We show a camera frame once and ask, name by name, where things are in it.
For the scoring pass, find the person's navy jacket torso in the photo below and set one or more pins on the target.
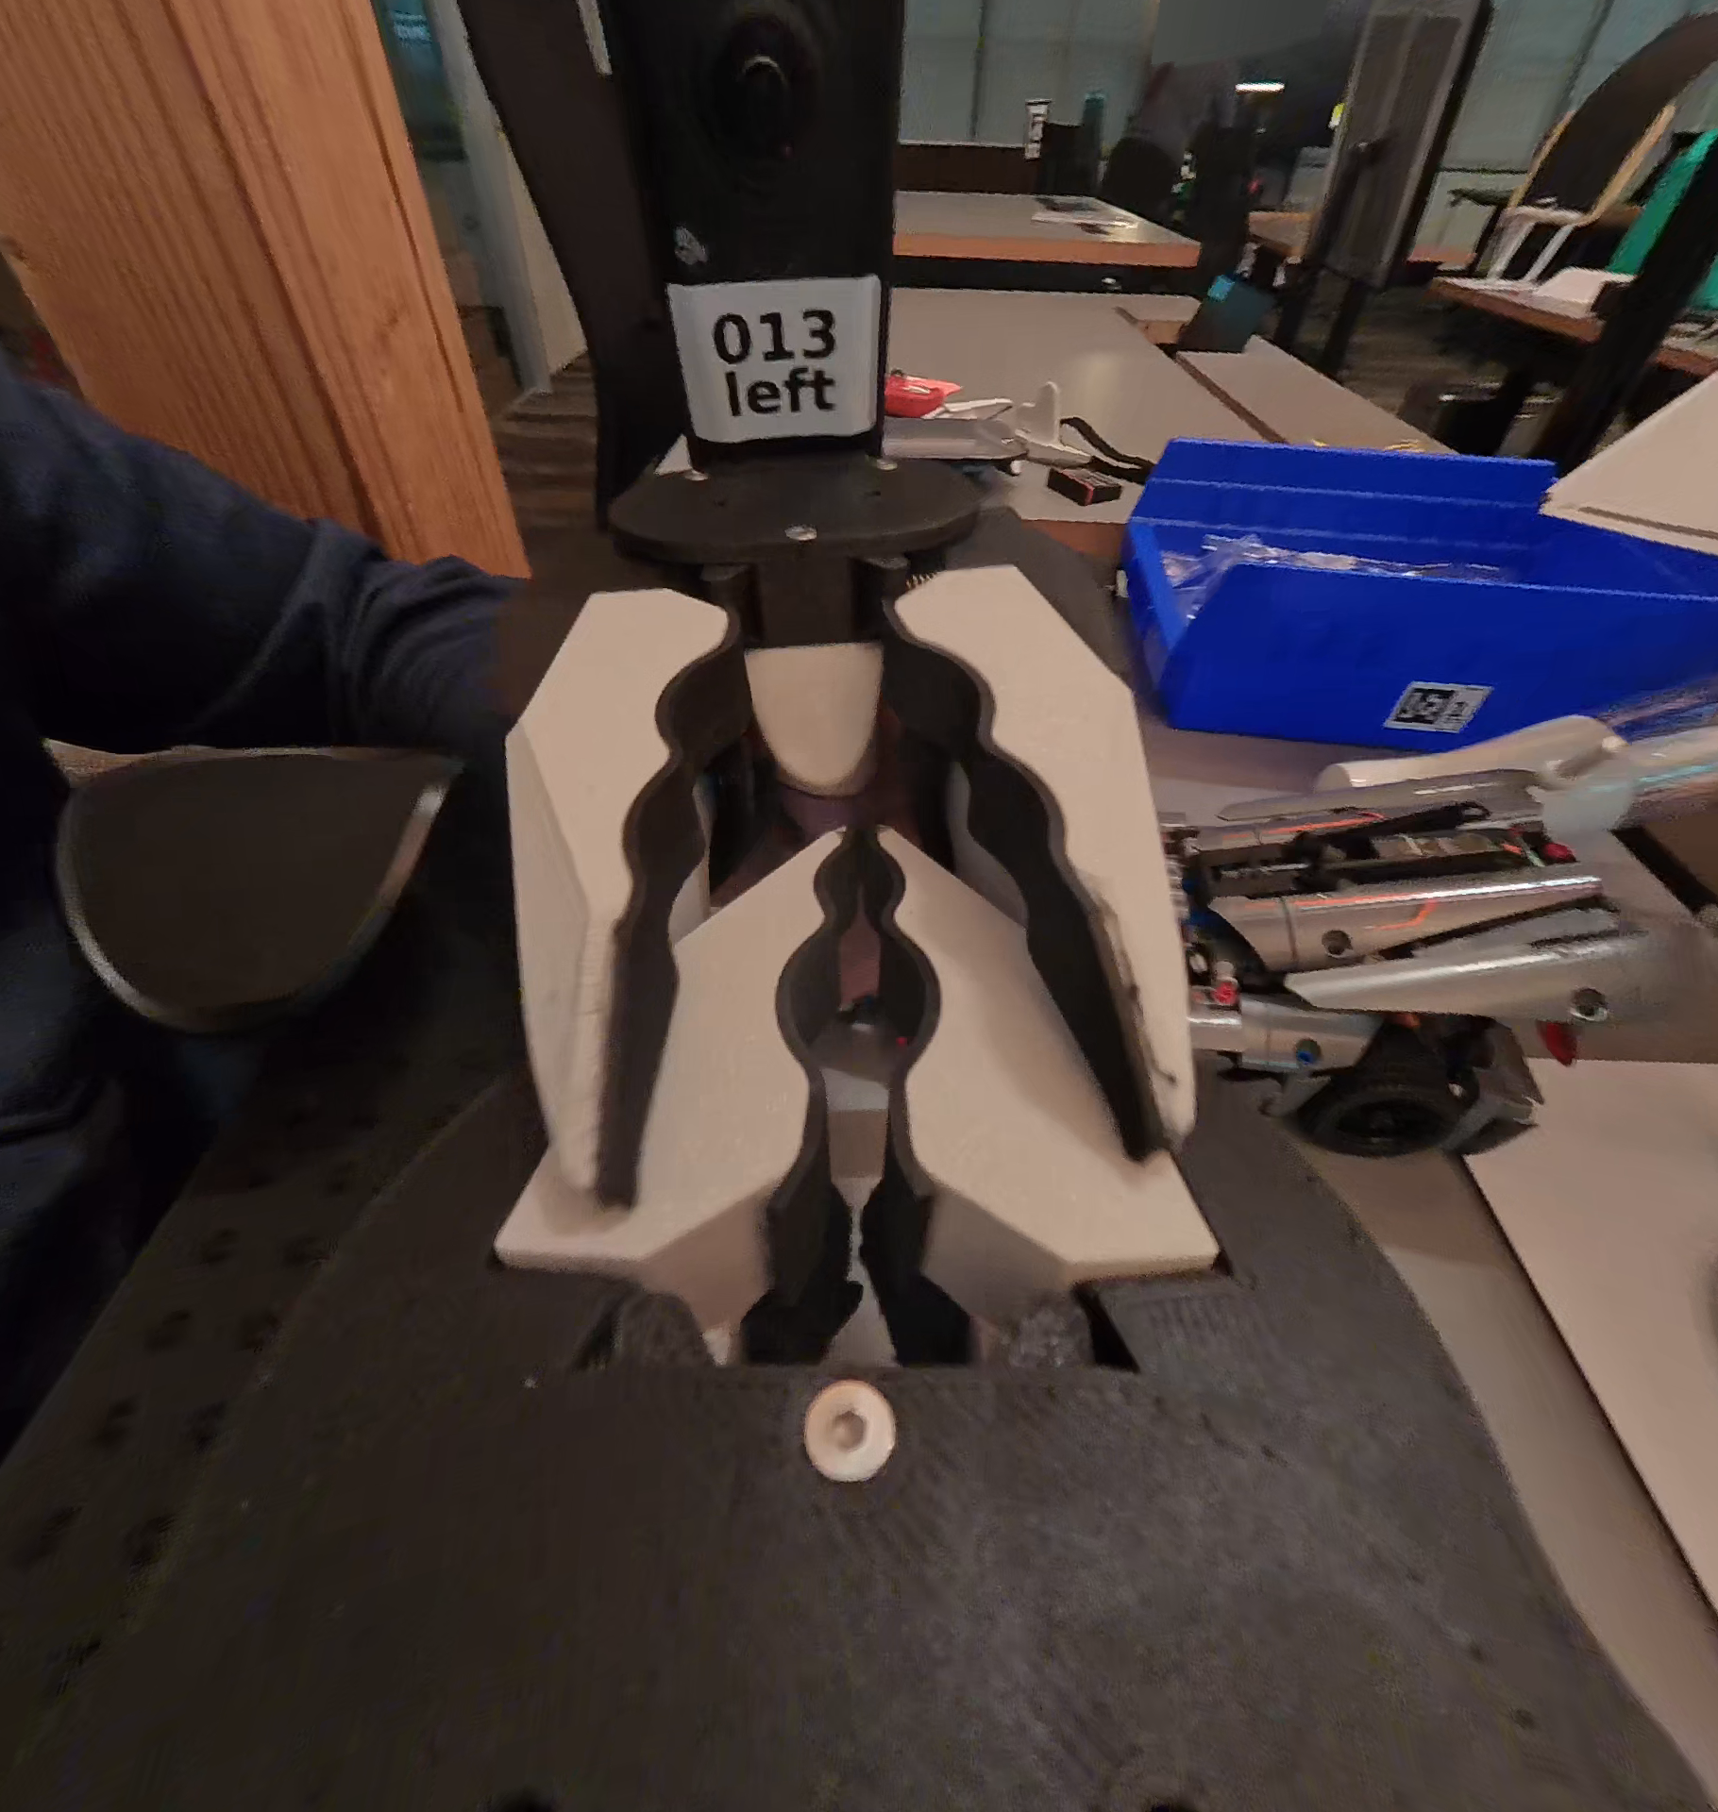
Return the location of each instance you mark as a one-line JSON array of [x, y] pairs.
[[10, 1019]]

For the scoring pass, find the blue storage bin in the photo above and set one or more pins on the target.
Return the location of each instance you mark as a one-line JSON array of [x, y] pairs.
[[1368, 637]]

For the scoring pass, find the white toy airplane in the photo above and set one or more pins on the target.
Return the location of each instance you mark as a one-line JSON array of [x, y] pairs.
[[1043, 426]]

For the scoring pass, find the white book stand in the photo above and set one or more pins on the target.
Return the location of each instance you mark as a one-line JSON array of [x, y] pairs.
[[1596, 1274]]

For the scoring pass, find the clear plastic bags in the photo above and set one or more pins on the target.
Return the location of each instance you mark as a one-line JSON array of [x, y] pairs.
[[1255, 554]]

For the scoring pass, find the small black box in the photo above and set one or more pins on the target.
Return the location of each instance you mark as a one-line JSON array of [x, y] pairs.
[[1085, 485]]

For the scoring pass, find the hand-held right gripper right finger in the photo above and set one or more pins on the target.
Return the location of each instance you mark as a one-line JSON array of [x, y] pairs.
[[1000, 1132]]

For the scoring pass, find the black chair armrest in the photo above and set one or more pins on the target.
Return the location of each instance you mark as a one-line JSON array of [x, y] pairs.
[[236, 879]]

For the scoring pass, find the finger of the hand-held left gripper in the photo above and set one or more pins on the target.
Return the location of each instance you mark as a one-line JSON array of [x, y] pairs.
[[568, 849], [1071, 736]]

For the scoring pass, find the small red object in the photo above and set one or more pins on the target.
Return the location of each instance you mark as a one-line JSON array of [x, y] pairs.
[[915, 396]]

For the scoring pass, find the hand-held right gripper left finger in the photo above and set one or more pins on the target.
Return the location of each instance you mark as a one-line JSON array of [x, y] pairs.
[[717, 1104]]

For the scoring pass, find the tall grey cabinet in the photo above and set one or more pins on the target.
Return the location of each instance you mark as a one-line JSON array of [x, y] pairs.
[[1398, 127]]

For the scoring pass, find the wooden background desk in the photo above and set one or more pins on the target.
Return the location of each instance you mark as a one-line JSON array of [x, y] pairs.
[[972, 234]]

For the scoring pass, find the black perforated mat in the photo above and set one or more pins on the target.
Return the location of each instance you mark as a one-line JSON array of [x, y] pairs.
[[137, 1274]]

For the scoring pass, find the person's left forearm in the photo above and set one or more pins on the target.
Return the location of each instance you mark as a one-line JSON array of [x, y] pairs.
[[236, 594]]

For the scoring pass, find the grey lego car model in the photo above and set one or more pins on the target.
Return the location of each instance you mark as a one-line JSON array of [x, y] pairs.
[[1439, 906]]

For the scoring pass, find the wooden pillar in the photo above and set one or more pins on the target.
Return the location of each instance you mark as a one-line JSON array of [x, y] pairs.
[[208, 212]]

